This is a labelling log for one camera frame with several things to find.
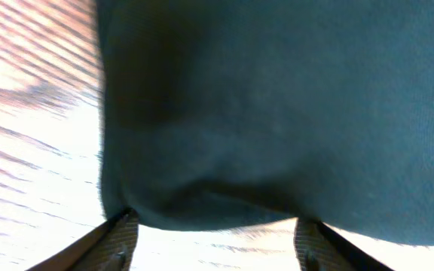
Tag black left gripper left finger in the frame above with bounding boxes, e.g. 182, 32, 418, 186
28, 209, 139, 271

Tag black polo shirt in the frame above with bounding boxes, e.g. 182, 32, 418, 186
96, 0, 434, 246

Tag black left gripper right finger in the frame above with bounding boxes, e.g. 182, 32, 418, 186
294, 218, 393, 271

